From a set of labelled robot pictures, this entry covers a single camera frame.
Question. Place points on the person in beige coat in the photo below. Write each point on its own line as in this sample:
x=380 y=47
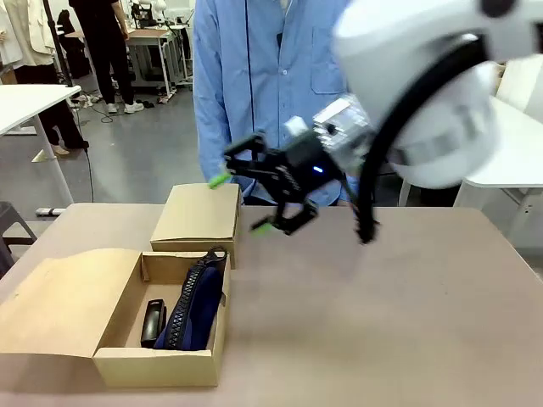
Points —
x=25 y=34

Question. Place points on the white table with white legs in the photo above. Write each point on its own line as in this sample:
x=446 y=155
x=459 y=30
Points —
x=29 y=106

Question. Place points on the person's right forearm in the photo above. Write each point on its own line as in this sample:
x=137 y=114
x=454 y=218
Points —
x=214 y=144

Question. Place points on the person in black clothes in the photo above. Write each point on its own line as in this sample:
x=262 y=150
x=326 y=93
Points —
x=102 y=42

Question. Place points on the white table with rounded edge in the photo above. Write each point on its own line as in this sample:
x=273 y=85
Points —
x=509 y=169

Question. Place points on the white sneaker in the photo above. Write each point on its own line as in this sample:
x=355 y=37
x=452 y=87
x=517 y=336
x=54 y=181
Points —
x=133 y=107
x=112 y=107

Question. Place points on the black stapler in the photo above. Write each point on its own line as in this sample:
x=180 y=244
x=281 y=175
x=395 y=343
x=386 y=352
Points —
x=152 y=324

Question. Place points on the grey-framed workbench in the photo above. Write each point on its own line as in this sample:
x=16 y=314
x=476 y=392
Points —
x=152 y=46

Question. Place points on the navy blue zipper pouch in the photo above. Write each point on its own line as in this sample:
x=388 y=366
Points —
x=193 y=305

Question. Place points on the cardboard box with curved lid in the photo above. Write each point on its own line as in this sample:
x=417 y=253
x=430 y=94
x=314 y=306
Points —
x=63 y=305

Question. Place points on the person in blue shirt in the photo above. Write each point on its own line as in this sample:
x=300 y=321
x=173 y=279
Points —
x=263 y=85

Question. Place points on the grey stool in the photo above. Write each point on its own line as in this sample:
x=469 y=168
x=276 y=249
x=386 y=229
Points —
x=12 y=229

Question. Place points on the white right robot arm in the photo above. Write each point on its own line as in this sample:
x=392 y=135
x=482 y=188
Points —
x=403 y=51

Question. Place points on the cardboard box with straight flap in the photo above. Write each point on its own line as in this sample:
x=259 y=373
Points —
x=195 y=220

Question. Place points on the white power strip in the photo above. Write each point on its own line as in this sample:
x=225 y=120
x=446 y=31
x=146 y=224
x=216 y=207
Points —
x=50 y=210

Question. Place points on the black stand pole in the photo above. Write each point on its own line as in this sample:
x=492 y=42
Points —
x=57 y=42

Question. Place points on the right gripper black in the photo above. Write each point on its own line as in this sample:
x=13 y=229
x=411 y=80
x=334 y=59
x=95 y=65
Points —
x=303 y=169

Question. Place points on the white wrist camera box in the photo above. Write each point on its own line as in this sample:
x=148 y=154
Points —
x=296 y=126

